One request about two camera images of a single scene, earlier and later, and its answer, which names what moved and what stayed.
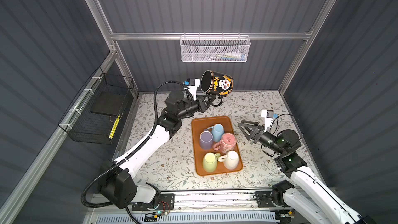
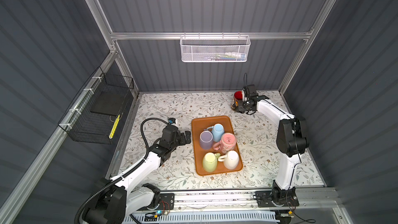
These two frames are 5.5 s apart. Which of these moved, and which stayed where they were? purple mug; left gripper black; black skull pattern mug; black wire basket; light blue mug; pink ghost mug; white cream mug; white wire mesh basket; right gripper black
Moved: left gripper black; black skull pattern mug; right gripper black
Stayed: black wire basket; light blue mug; pink ghost mug; white cream mug; white wire mesh basket; purple mug
